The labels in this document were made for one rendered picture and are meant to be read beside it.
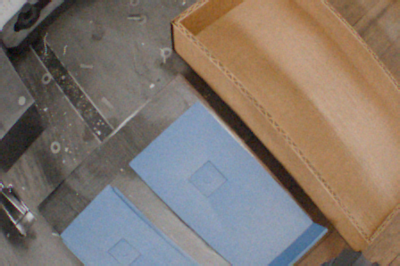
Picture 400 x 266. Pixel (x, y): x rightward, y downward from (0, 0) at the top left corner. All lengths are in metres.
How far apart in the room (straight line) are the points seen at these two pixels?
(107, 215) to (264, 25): 0.21
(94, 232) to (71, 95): 0.13
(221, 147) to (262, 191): 0.05
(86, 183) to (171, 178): 0.07
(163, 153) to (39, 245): 0.15
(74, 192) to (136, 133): 0.07
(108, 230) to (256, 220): 0.12
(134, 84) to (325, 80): 0.16
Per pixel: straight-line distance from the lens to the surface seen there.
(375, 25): 0.91
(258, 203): 0.82
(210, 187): 0.83
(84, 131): 0.87
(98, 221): 0.83
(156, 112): 0.85
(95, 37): 0.89
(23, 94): 0.80
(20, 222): 0.77
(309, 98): 0.87
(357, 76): 0.88
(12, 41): 0.83
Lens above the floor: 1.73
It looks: 75 degrees down
